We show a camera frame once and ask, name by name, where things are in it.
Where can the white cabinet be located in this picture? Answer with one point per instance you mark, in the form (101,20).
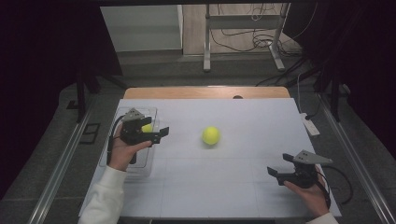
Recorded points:
(141,28)

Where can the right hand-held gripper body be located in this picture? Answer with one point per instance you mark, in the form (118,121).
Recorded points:
(303,174)

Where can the white table board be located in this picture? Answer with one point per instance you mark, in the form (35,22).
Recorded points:
(236,186)

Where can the clear plastic box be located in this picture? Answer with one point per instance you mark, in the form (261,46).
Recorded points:
(144,161)

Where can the person's right hand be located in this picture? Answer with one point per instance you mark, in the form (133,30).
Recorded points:
(311,197)

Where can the black metal stand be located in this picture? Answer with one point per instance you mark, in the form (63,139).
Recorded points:
(81,93)
(334,93)

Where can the white power strip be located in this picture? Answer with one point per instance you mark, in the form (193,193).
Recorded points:
(309,125)

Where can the aluminium floor rail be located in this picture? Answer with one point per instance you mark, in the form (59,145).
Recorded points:
(358,168)
(57,174)

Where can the person's left hand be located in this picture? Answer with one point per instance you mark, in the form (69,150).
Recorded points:
(123,155)

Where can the wooden table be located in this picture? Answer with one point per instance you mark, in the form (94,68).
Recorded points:
(186,92)

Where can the grey metal desk frame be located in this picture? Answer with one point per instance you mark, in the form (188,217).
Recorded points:
(243,21)

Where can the dark curtain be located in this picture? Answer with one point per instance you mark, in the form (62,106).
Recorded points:
(367,62)
(40,77)

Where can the yellow tennis ball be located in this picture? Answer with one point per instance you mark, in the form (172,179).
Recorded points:
(211,135)
(147,128)

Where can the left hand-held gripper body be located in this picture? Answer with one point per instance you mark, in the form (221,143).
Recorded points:
(135,133)

